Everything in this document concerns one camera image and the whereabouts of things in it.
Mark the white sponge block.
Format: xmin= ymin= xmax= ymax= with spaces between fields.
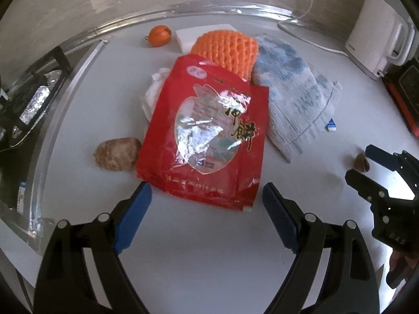
xmin=175 ymin=24 xmax=239 ymax=53

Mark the small brown nut shell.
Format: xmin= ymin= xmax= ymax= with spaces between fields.
xmin=354 ymin=152 xmax=370 ymax=172

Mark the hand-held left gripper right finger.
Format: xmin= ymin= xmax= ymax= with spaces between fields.
xmin=262 ymin=182 xmax=380 ymax=314

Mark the white electric kettle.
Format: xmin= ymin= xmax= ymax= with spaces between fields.
xmin=344 ymin=0 xmax=415 ymax=81

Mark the small orange tangerine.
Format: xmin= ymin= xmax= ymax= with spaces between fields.
xmin=144 ymin=25 xmax=172 ymax=47

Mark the black gas stove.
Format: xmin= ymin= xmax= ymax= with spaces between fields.
xmin=0 ymin=46 xmax=73 ymax=153

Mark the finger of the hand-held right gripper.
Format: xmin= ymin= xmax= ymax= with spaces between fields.
xmin=366 ymin=144 xmax=406 ymax=171
xmin=345 ymin=169 xmax=387 ymax=205

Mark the white power cable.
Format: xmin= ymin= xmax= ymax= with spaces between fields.
xmin=278 ymin=0 xmax=351 ymax=56

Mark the orange foam fruit net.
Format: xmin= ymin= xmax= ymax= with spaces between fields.
xmin=190 ymin=30 xmax=259 ymax=82

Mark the person's right hand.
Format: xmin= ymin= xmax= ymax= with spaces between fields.
xmin=389 ymin=250 xmax=414 ymax=273

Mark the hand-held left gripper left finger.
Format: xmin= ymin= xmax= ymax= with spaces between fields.
xmin=33 ymin=181 xmax=153 ymax=314

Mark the white crumpled plastic bag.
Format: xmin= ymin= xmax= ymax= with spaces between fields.
xmin=141 ymin=67 xmax=171 ymax=121

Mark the small blue white box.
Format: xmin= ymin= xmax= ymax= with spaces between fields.
xmin=16 ymin=180 xmax=30 ymax=210

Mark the black red induction cooker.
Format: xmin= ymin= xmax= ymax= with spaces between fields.
xmin=383 ymin=62 xmax=419 ymax=136

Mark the aluminium foil stove liner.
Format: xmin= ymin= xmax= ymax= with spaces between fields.
xmin=20 ymin=72 xmax=64 ymax=125

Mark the brown taro root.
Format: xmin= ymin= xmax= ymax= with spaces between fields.
xmin=93 ymin=137 xmax=142 ymax=171

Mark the blue white dish cloth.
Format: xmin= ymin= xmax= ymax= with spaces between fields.
xmin=250 ymin=33 xmax=343 ymax=163

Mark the red snack bag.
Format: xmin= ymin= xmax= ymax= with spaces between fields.
xmin=136 ymin=54 xmax=269 ymax=212

